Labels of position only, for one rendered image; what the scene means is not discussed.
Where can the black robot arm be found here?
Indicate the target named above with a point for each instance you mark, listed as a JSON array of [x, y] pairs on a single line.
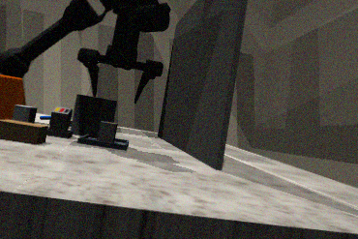
[[134, 15]]

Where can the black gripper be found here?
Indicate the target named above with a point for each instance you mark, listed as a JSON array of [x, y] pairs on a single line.
[[123, 48]]

